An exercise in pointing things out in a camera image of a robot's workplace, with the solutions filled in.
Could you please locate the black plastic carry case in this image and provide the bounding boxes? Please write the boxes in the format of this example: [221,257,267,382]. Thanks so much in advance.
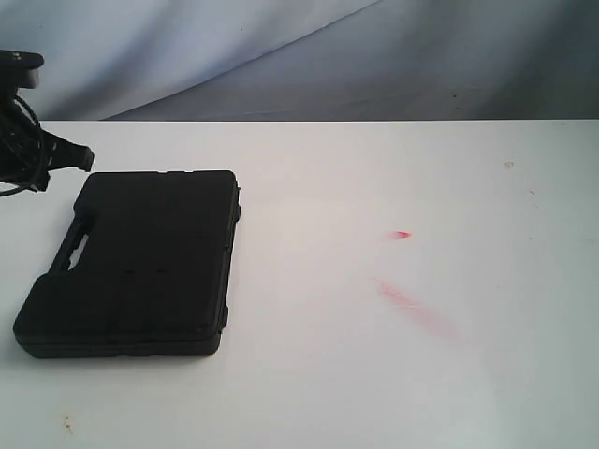
[13,170,241,358]

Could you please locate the white backdrop cloth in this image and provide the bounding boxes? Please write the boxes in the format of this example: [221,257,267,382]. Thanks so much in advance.
[1,1,598,121]

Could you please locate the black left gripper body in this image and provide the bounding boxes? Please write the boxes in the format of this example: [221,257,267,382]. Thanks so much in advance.
[1,89,50,192]

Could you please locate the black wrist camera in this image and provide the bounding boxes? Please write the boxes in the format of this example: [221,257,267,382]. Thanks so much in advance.
[0,50,44,90]

